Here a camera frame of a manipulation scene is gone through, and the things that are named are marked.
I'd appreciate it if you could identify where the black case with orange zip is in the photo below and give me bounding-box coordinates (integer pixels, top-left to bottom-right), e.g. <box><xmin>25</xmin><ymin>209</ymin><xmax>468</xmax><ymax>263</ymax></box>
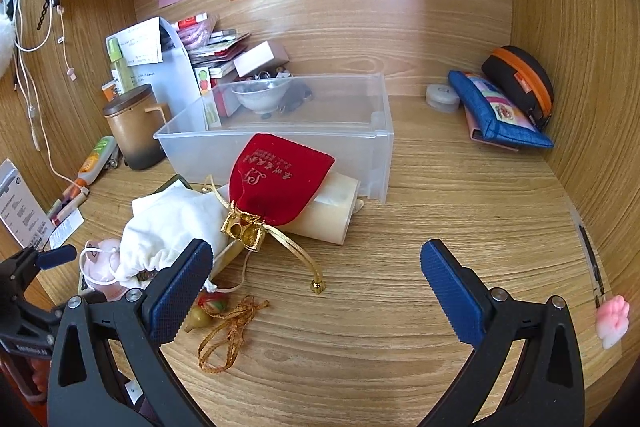
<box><xmin>481</xmin><ymin>46</ymin><xmax>555</xmax><ymax>130</ymax></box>

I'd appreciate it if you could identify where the pink macaron candle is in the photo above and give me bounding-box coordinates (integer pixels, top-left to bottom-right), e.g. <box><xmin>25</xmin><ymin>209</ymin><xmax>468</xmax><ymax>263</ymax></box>
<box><xmin>80</xmin><ymin>238</ymin><xmax>126</xmax><ymax>303</ymax></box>

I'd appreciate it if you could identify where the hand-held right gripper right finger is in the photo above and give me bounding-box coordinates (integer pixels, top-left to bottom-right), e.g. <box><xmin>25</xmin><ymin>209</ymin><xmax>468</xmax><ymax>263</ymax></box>
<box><xmin>419</xmin><ymin>239</ymin><xmax>586</xmax><ymax>427</ymax></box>

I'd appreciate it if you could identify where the clear ruler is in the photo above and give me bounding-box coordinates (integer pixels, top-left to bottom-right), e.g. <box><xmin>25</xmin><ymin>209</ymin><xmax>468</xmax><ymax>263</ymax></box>
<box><xmin>570</xmin><ymin>207</ymin><xmax>610</xmax><ymax>309</ymax></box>

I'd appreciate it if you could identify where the pink earphone cable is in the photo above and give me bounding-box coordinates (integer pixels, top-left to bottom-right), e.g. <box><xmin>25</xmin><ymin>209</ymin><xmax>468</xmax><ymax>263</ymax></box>
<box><xmin>57</xmin><ymin>4</ymin><xmax>78</xmax><ymax>82</ymax></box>

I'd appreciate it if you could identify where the white cable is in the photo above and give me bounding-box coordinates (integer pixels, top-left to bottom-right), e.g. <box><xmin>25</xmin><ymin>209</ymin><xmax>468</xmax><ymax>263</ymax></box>
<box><xmin>0</xmin><ymin>0</ymin><xmax>88</xmax><ymax>190</ymax></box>

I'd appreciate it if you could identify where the pink card case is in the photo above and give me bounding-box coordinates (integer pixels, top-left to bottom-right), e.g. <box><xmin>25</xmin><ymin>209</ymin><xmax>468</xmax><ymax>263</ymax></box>
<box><xmin>467</xmin><ymin>107</ymin><xmax>522</xmax><ymax>152</ymax></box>

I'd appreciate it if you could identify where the card with coloured dots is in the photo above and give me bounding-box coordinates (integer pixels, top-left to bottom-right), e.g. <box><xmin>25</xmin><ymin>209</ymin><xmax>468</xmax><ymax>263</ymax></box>
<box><xmin>192</xmin><ymin>66</ymin><xmax>222</xmax><ymax>128</ymax></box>

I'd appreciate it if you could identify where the pink paw toy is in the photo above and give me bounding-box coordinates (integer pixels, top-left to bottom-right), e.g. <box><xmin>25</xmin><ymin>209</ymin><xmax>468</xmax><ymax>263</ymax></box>
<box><xmin>595</xmin><ymin>294</ymin><xmax>631</xmax><ymax>350</ymax></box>

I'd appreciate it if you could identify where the white file holder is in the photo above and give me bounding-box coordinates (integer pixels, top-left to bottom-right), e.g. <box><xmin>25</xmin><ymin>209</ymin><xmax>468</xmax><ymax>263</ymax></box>
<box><xmin>105</xmin><ymin>17</ymin><xmax>208</xmax><ymax>130</ymax></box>

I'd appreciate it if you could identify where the white small box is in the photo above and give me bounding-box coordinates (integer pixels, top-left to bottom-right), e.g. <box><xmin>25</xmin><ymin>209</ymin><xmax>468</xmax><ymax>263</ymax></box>
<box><xmin>233</xmin><ymin>41</ymin><xmax>292</xmax><ymax>78</ymax></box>

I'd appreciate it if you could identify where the gourd ornament with gold cord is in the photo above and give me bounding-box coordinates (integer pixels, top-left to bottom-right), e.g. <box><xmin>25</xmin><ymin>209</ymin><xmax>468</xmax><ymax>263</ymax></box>
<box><xmin>182</xmin><ymin>291</ymin><xmax>271</xmax><ymax>370</ymax></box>

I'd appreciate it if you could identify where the wooden desk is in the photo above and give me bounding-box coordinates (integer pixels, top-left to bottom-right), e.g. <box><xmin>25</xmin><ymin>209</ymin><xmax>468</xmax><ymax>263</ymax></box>
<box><xmin>0</xmin><ymin>79</ymin><xmax>628</xmax><ymax>427</ymax></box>

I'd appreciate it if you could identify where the white instruction booklet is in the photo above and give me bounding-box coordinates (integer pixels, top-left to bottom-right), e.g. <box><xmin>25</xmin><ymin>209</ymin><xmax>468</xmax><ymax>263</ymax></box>
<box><xmin>0</xmin><ymin>158</ymin><xmax>52</xmax><ymax>254</ymax></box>

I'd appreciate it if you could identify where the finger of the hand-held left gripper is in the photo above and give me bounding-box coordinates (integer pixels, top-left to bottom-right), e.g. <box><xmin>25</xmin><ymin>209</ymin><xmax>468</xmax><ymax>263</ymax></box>
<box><xmin>36</xmin><ymin>244</ymin><xmax>77</xmax><ymax>272</ymax></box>

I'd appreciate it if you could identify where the cream candle cup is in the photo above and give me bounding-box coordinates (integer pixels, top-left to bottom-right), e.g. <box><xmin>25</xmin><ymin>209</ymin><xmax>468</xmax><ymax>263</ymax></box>
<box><xmin>287</xmin><ymin>172</ymin><xmax>364</xmax><ymax>246</ymax></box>

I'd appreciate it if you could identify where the white fluffy item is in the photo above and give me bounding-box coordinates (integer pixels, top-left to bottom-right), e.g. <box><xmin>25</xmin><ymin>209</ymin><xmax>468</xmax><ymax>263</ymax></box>
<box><xmin>0</xmin><ymin>9</ymin><xmax>16</xmax><ymax>78</ymax></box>

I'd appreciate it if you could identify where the round white container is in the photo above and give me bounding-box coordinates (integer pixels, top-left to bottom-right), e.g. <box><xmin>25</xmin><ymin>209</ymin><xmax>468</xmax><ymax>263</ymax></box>
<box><xmin>426</xmin><ymin>83</ymin><xmax>461</xmax><ymax>114</ymax></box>

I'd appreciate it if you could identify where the white paper label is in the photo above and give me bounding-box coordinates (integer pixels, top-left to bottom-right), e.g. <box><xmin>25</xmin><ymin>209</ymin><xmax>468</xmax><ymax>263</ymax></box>
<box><xmin>49</xmin><ymin>209</ymin><xmax>86</xmax><ymax>254</ymax></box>

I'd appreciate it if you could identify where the white ceramic bowl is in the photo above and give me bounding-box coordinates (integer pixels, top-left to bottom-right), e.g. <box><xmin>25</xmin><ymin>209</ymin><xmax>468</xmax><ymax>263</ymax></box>
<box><xmin>231</xmin><ymin>76</ymin><xmax>294</xmax><ymax>115</ymax></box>

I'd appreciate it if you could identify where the blue fabric zip pouch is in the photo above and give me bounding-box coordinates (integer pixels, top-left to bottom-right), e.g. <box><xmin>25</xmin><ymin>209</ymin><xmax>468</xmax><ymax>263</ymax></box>
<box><xmin>447</xmin><ymin>70</ymin><xmax>555</xmax><ymax>151</ymax></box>

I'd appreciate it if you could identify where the pink coiled cable packet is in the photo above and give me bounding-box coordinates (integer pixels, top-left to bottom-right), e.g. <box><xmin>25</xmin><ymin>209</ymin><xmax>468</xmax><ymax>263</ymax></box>
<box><xmin>174</xmin><ymin>13</ymin><xmax>221</xmax><ymax>52</ymax></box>

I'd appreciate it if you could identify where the green and orange tube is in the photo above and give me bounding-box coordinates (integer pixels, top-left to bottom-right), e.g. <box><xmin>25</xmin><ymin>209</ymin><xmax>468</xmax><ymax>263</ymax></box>
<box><xmin>76</xmin><ymin>136</ymin><xmax>118</xmax><ymax>186</ymax></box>

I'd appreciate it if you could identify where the red velvet drawstring pouch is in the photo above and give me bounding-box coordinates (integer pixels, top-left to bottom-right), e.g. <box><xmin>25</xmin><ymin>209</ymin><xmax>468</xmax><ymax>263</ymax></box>
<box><xmin>221</xmin><ymin>133</ymin><xmax>336</xmax><ymax>295</ymax></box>

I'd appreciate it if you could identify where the light green bottle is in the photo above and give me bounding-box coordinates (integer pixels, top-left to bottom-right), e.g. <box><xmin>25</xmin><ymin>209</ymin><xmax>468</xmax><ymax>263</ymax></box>
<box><xmin>107</xmin><ymin>37</ymin><xmax>136</xmax><ymax>96</ymax></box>

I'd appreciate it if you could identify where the clear plastic storage box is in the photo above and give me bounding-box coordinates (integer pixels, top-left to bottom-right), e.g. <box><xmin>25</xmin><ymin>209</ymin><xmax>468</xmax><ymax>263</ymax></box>
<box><xmin>152</xmin><ymin>72</ymin><xmax>396</xmax><ymax>206</ymax></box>

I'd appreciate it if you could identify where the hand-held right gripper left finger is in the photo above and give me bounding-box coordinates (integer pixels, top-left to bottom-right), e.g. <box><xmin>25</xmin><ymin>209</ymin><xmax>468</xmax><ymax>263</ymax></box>
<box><xmin>47</xmin><ymin>238</ymin><xmax>216</xmax><ymax>427</ymax></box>

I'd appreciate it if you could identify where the stack of booklets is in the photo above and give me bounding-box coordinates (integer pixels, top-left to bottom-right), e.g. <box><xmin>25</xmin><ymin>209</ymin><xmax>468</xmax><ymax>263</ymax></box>
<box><xmin>190</xmin><ymin>27</ymin><xmax>253</xmax><ymax>80</ymax></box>

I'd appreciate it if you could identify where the brown mug with lid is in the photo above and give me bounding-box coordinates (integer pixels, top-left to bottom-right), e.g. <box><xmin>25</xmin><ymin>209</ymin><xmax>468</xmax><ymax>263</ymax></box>
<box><xmin>102</xmin><ymin>83</ymin><xmax>173</xmax><ymax>171</ymax></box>

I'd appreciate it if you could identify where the white drawstring pouch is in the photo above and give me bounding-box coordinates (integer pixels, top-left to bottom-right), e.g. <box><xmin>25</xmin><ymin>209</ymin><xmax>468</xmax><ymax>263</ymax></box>
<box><xmin>117</xmin><ymin>186</ymin><xmax>237</xmax><ymax>285</ymax></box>

